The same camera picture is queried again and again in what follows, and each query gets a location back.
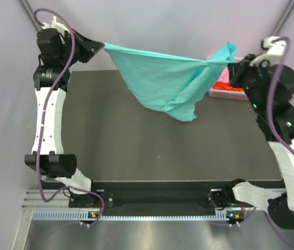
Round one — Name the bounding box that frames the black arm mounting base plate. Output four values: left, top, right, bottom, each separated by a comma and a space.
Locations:
66, 179, 257, 210

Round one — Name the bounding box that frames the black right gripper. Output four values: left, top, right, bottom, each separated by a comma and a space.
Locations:
226, 54, 268, 114

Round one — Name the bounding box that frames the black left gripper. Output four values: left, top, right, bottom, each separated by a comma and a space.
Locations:
58, 29, 103, 68

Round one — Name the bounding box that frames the orange t shirt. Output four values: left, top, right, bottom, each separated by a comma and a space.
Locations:
213, 82, 243, 92

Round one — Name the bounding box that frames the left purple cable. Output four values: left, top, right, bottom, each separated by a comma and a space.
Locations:
33, 8, 105, 228

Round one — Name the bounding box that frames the pink t shirt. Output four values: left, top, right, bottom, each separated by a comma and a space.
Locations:
218, 67, 229, 83

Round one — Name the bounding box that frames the aluminium frame rail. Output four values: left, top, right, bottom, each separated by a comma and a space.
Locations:
21, 189, 71, 209

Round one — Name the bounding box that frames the grey slotted cable duct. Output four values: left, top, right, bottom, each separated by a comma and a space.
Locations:
32, 209, 244, 222

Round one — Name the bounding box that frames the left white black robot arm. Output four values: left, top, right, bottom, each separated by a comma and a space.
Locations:
24, 27, 104, 207

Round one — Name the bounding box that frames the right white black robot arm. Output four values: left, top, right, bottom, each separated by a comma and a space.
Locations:
222, 54, 294, 229

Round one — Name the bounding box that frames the teal t shirt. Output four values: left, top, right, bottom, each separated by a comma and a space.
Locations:
104, 42, 237, 122

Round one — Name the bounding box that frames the white perforated plastic basket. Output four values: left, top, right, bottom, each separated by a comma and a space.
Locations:
206, 54, 251, 101

